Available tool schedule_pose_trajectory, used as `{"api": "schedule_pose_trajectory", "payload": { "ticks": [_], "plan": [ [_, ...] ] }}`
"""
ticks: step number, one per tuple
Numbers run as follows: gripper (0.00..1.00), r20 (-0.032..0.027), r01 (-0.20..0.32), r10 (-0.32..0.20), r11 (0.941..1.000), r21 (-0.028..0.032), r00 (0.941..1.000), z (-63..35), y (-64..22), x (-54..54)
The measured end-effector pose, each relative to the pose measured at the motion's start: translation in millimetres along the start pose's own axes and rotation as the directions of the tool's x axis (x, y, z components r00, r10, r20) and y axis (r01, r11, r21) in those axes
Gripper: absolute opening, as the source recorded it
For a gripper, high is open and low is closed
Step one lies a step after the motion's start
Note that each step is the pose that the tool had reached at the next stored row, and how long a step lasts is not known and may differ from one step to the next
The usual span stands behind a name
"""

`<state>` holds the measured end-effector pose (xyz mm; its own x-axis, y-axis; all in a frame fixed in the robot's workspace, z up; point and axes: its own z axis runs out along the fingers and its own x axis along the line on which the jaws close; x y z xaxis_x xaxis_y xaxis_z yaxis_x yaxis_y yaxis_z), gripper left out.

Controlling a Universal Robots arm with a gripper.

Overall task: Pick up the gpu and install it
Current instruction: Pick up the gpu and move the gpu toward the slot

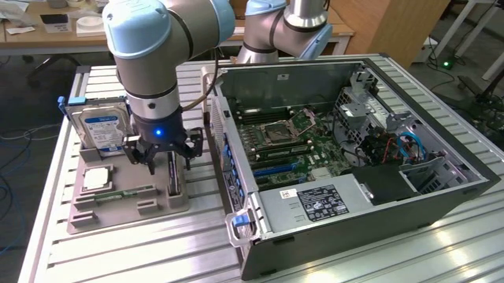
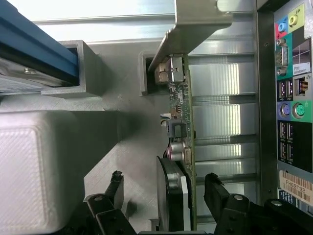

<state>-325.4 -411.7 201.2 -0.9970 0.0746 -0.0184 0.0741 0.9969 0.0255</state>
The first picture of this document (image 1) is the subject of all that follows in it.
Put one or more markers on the white paper tag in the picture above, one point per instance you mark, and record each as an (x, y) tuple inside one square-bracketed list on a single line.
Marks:
[(19, 30)]

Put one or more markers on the graphics card with metal bracket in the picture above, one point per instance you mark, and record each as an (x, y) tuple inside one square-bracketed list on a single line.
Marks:
[(174, 177)]

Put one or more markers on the black chair base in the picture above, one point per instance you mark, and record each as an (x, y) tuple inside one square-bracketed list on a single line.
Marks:
[(59, 60)]

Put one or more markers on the wooden desk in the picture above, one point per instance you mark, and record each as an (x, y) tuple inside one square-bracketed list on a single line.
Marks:
[(39, 41)]

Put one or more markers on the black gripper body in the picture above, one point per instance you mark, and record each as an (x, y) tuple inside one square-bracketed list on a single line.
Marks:
[(157, 129)]

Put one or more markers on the device with green light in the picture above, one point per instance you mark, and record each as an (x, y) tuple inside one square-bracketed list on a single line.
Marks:
[(446, 63)]

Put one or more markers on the silver CPU chip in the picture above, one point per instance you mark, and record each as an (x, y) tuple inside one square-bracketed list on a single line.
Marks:
[(97, 178)]

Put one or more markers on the hard disk in blue caddy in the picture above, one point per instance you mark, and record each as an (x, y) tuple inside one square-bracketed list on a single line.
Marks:
[(101, 129)]

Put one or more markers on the green motherboard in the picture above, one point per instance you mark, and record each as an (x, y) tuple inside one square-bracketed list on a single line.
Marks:
[(323, 147)]

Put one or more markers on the RAM stick with black chips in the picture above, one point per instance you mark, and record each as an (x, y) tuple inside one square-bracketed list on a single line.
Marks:
[(284, 150)]

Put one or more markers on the metal disk bay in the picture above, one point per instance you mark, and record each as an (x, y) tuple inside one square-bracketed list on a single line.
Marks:
[(442, 177)]

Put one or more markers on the silver chipset heatsink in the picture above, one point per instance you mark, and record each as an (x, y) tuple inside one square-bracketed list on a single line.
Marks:
[(323, 174)]

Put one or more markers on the grey plastic parts rack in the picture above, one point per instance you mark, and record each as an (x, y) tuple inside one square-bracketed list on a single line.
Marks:
[(126, 212)]

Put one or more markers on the grey power supply unit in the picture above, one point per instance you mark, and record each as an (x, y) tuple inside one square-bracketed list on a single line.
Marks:
[(284, 212)]

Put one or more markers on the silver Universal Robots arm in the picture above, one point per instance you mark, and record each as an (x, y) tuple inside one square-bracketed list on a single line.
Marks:
[(146, 59)]

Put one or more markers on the open black PC case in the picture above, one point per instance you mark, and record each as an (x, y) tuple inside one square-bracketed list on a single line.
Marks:
[(355, 230)]

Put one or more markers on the green RAM stick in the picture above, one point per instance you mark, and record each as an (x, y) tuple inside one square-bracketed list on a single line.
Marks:
[(118, 195)]

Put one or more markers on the white box with black lid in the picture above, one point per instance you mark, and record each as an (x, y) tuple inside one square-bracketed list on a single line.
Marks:
[(57, 23)]

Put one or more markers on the perforated metal drive cage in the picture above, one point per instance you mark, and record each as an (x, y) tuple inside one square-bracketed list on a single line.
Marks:
[(355, 118)]

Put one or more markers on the wooden cabinet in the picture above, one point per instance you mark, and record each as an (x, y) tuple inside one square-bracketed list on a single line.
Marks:
[(394, 29)]

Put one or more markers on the CPU socket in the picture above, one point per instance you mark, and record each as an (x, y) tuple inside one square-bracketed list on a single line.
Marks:
[(280, 131)]

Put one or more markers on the white box with round insert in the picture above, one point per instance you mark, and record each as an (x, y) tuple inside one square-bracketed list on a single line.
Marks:
[(90, 27)]

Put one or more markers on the blue expansion slot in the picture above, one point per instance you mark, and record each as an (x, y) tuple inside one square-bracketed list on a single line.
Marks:
[(276, 170)]

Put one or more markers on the metal socket cover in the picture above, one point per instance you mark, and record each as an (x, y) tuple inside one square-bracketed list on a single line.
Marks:
[(303, 119)]

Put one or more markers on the white table frame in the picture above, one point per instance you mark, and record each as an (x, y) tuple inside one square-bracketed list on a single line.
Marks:
[(464, 23)]

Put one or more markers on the blue case latch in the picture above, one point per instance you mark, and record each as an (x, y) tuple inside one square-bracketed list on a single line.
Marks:
[(241, 221)]

